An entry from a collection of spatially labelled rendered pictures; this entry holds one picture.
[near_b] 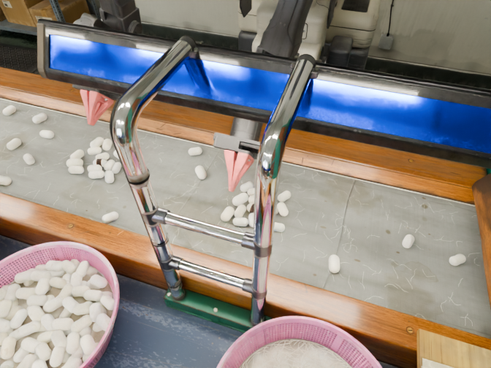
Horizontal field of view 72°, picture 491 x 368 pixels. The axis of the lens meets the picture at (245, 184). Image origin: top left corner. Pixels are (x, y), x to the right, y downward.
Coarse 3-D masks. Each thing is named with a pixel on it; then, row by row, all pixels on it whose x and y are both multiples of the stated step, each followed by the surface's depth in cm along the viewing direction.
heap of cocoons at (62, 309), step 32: (0, 288) 59; (32, 288) 60; (64, 288) 59; (96, 288) 61; (0, 320) 56; (32, 320) 56; (64, 320) 56; (96, 320) 56; (0, 352) 54; (32, 352) 53; (64, 352) 53
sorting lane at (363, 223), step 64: (0, 128) 90; (64, 128) 90; (64, 192) 75; (128, 192) 75; (192, 192) 75; (320, 192) 75; (384, 192) 75; (320, 256) 64; (384, 256) 64; (448, 256) 64; (448, 320) 56
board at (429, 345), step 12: (420, 336) 51; (432, 336) 51; (420, 348) 50; (432, 348) 50; (444, 348) 50; (456, 348) 50; (468, 348) 50; (480, 348) 50; (420, 360) 49; (432, 360) 49; (444, 360) 49; (456, 360) 49; (468, 360) 49; (480, 360) 49
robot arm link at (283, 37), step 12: (288, 0) 54; (300, 0) 54; (312, 0) 56; (276, 12) 57; (288, 12) 55; (300, 12) 55; (276, 24) 57; (288, 24) 57; (300, 24) 57; (264, 36) 59; (276, 36) 58; (288, 36) 58; (300, 36) 60; (264, 48) 61; (276, 48) 60; (288, 48) 59
